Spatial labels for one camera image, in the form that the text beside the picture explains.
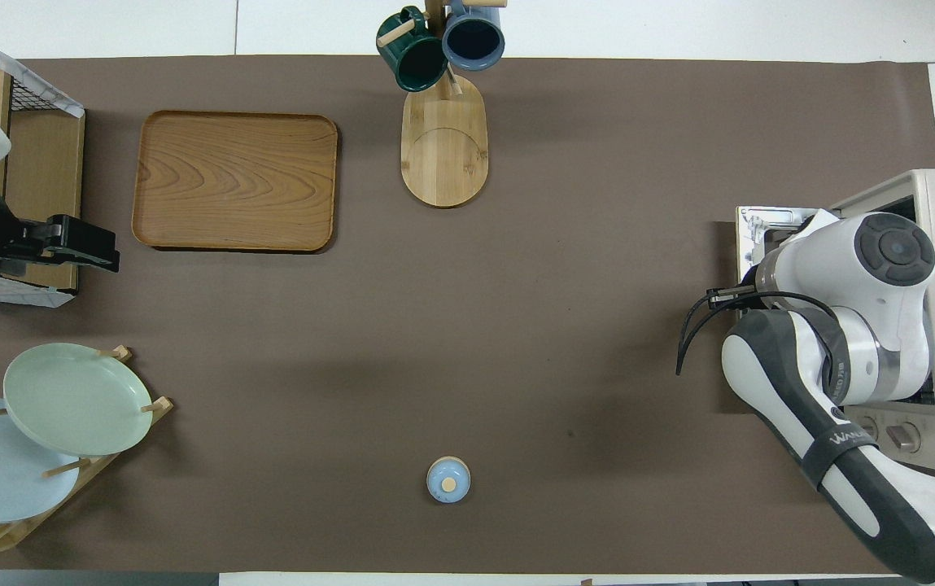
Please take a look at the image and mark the wooden two-tier shelf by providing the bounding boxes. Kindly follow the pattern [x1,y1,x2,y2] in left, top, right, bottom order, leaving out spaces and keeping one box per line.
[0,63,85,291]

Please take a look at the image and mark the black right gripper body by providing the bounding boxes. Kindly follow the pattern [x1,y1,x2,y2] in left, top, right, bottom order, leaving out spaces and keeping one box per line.
[706,285,761,310]

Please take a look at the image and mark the small blue call bell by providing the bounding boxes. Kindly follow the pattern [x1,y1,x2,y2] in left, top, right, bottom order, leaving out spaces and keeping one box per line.
[426,456,472,505]

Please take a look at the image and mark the black wire basket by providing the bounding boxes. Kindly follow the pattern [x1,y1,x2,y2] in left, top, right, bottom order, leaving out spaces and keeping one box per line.
[0,18,85,308]

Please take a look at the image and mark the dark green mug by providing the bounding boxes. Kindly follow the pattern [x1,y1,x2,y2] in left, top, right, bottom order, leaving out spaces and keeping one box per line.
[376,7,449,93]

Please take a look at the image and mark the brown table mat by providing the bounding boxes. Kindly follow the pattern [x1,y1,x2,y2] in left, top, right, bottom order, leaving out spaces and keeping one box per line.
[0,55,935,575]

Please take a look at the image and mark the rectangular wooden tray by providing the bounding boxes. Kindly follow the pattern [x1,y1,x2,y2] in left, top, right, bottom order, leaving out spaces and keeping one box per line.
[132,110,339,253]

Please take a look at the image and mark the pale green plate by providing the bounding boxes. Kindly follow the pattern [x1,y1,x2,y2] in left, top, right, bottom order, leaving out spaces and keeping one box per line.
[2,343,154,457]

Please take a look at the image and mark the wooden plate rack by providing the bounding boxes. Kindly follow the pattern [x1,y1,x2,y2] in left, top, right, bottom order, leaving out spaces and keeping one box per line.
[0,346,174,558]

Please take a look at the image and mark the glass oven door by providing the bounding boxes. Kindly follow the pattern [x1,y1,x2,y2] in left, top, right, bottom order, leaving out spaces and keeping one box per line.
[734,205,842,286]

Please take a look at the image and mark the blue mug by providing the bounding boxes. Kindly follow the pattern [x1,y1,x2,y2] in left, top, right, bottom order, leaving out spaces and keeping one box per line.
[441,0,506,72]

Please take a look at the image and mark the wooden mug tree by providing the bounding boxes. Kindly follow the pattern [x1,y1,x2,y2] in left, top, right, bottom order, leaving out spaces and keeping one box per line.
[378,0,509,209]

